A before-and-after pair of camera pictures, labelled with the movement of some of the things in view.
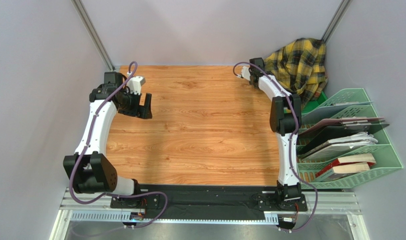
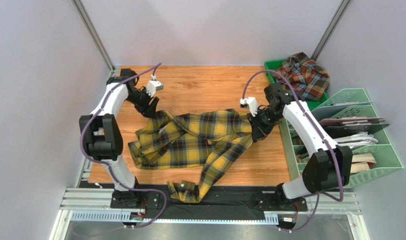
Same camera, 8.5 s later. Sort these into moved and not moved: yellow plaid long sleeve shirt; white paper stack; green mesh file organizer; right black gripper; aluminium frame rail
Moved: right black gripper; yellow plaid long sleeve shirt
Not moved: green mesh file organizer; white paper stack; aluminium frame rail
